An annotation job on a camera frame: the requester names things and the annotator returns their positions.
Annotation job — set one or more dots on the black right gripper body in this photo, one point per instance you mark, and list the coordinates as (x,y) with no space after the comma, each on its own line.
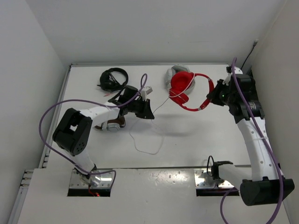
(221,96)

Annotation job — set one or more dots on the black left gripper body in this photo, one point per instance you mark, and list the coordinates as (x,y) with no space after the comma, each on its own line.
(137,107)

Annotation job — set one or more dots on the red headphones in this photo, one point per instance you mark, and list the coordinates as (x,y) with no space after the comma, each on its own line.
(181,82)

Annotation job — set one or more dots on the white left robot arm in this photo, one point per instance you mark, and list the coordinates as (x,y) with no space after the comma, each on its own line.
(73,130)

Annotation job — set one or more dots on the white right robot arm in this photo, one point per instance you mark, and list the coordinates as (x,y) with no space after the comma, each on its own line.
(266,184)

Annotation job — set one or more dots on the brown silver headphones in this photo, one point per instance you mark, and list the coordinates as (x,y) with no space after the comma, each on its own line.
(112,125)

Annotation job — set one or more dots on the black headphones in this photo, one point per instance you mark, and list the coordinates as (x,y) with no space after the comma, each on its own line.
(109,83)

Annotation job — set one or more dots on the grey white headphones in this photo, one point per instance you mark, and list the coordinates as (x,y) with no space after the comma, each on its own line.
(174,70)

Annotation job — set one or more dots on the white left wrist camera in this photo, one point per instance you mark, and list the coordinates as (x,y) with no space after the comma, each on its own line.
(146,91)

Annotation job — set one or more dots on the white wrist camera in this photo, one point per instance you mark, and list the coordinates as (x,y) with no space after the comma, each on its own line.
(146,91)
(229,70)

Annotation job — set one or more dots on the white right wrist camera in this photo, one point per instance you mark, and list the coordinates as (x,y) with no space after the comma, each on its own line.
(229,70)

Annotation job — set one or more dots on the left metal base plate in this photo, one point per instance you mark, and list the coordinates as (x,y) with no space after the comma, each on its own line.
(79,181)

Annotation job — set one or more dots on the metal base plate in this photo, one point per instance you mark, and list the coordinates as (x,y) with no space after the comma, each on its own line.
(79,181)
(204,181)

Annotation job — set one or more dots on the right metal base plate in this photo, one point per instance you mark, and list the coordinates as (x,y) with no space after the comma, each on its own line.
(204,181)

